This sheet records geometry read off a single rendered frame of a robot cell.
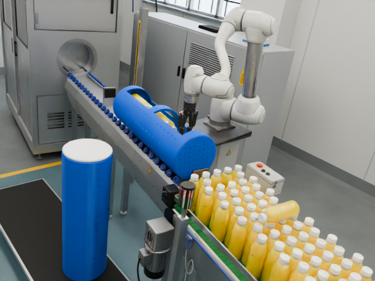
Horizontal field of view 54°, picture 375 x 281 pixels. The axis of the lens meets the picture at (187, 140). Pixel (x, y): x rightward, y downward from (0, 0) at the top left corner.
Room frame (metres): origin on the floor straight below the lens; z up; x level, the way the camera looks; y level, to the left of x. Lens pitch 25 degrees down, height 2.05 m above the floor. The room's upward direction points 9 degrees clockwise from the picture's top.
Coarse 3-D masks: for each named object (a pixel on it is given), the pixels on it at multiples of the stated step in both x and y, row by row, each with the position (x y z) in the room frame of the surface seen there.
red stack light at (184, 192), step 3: (180, 186) 1.28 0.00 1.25; (180, 189) 1.27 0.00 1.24; (183, 189) 1.26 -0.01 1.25; (195, 189) 1.28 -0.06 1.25; (180, 192) 1.27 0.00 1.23; (183, 192) 1.26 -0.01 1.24; (186, 192) 1.25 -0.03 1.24; (189, 192) 1.25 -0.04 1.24; (192, 192) 1.26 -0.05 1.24; (180, 195) 1.26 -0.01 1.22; (183, 195) 1.25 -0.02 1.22; (186, 195) 1.25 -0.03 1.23; (189, 195) 1.25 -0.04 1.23; (192, 195) 1.26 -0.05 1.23; (186, 198) 1.25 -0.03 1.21; (189, 198) 1.25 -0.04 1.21
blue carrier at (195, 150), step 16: (128, 96) 2.39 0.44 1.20; (144, 96) 2.61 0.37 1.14; (128, 112) 2.27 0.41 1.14; (144, 112) 2.17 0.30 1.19; (128, 128) 2.31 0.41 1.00; (144, 128) 2.08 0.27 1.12; (160, 128) 1.98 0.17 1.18; (160, 144) 1.90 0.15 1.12; (176, 144) 1.81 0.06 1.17; (192, 144) 1.83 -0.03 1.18; (208, 144) 1.89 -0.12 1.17; (176, 160) 1.77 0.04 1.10; (192, 160) 1.83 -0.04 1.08; (208, 160) 1.90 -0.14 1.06
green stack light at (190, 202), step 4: (180, 200) 1.26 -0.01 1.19; (184, 200) 1.25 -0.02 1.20; (188, 200) 1.25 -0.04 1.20; (192, 200) 1.26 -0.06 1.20; (180, 204) 1.26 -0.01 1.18; (184, 204) 1.25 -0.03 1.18; (188, 204) 1.25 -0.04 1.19; (192, 204) 1.27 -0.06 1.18; (184, 208) 1.25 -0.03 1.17; (188, 208) 1.26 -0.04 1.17
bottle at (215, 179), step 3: (213, 174) 1.71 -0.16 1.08; (210, 177) 1.71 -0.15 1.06; (213, 177) 1.70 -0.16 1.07; (216, 177) 1.70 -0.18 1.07; (219, 177) 1.70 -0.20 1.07; (213, 180) 1.69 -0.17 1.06; (216, 180) 1.69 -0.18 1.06; (219, 180) 1.70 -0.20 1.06; (213, 183) 1.69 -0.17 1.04; (216, 183) 1.68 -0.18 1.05; (213, 186) 1.68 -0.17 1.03; (216, 186) 1.68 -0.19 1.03; (213, 189) 1.68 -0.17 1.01
